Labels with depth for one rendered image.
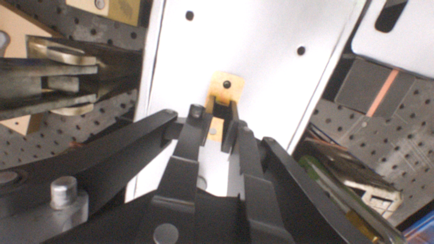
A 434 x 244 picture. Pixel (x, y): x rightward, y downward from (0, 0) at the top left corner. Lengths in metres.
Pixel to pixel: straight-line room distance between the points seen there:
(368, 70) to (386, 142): 0.50
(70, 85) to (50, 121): 0.59
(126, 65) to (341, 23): 0.26
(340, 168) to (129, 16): 0.30
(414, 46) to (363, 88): 0.06
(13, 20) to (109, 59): 0.50
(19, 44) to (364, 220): 0.78
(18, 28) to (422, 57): 0.79
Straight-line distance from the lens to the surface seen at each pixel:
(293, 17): 0.24
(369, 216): 0.24
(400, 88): 0.34
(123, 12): 0.20
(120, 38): 0.59
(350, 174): 0.29
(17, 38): 0.72
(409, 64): 0.31
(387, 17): 0.34
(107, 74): 0.24
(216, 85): 0.21
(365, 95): 0.31
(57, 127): 0.78
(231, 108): 0.17
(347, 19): 0.26
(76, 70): 0.20
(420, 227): 2.19
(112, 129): 0.46
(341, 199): 0.25
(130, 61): 0.28
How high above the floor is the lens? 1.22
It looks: 70 degrees down
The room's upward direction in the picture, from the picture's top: 174 degrees counter-clockwise
